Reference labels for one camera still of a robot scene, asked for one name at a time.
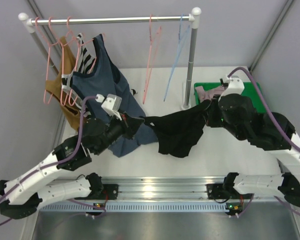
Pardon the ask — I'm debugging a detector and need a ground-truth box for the black tank top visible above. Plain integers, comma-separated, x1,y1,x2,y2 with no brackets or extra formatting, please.
144,100,212,158

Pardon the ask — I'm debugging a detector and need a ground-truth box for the pink wire hanger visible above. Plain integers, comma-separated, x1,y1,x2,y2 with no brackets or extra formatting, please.
142,14,162,105

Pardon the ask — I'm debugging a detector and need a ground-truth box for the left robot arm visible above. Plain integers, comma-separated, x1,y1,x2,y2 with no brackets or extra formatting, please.
0,113,144,220

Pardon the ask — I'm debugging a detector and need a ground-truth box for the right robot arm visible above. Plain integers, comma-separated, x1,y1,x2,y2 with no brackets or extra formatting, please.
205,93,300,207

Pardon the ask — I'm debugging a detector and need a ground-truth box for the blue tank top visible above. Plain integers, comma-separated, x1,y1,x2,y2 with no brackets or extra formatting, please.
71,34,159,158

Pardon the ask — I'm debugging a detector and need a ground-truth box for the pink hanger with blue top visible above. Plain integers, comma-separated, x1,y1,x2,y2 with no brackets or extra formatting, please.
64,16,106,107

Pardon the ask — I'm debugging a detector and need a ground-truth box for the striped tank top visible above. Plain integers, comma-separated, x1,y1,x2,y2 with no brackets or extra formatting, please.
61,33,97,111

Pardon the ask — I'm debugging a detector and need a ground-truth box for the brown tank top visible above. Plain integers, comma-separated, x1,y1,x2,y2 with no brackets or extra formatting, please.
44,36,82,132

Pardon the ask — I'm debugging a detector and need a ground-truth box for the pink hanger with striped top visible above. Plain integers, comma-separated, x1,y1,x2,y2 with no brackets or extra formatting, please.
58,15,76,106

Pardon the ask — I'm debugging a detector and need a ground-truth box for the pink hanger with brown top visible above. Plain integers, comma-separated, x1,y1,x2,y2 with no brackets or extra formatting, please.
34,17,60,105

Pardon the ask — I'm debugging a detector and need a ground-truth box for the pink crumpled garment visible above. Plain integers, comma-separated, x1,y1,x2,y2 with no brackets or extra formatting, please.
194,85,226,103

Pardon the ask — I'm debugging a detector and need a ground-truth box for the green plastic tray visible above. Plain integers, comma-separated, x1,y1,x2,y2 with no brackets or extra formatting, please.
189,83,267,121

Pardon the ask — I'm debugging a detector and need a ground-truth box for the silver clothes rack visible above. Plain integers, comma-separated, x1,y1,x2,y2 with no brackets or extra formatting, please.
17,6,202,111

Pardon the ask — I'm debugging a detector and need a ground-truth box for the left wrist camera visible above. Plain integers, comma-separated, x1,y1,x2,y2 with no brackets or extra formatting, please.
95,94,122,120

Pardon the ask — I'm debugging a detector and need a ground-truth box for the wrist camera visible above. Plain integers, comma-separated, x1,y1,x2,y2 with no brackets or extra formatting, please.
95,94,122,120
220,76,245,97

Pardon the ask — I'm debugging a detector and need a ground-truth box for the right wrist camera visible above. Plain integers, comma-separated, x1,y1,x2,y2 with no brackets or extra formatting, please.
220,76,245,97

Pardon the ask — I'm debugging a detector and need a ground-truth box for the aluminium mounting rail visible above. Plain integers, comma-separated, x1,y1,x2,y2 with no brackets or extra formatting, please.
43,176,281,202

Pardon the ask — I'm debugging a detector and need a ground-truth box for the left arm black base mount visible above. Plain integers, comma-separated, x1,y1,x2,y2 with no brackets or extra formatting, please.
85,173,119,200

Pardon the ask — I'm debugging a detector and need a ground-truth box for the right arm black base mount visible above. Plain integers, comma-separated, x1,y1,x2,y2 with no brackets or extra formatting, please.
206,172,240,200

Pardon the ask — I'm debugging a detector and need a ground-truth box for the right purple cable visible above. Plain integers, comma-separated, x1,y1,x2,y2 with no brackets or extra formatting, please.
227,66,300,226

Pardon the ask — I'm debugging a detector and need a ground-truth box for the purple cable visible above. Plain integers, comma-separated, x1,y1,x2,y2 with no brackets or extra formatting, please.
227,66,300,226
0,96,108,230

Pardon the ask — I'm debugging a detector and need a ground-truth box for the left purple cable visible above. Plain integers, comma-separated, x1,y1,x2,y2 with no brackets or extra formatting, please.
0,96,108,230

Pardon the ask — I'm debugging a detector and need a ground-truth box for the perforated cable duct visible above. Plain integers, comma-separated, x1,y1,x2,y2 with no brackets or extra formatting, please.
41,201,243,213

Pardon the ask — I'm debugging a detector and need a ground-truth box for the light blue wire hanger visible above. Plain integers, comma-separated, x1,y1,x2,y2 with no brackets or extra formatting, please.
163,14,190,102

